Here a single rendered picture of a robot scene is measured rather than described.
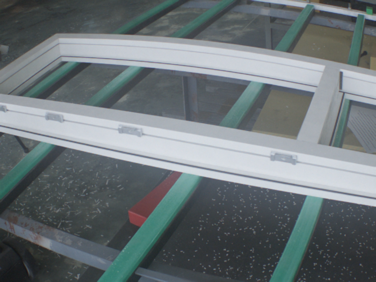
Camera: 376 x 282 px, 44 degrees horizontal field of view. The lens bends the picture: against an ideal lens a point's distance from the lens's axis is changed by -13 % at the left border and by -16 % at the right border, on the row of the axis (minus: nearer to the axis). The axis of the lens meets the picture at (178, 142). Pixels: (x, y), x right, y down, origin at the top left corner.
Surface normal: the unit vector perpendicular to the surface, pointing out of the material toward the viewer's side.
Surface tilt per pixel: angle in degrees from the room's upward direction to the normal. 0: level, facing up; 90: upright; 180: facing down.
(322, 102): 0
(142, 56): 90
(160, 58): 90
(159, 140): 90
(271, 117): 0
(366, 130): 0
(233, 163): 90
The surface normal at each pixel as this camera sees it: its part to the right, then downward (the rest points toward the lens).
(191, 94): -0.41, 0.49
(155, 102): -0.06, -0.86
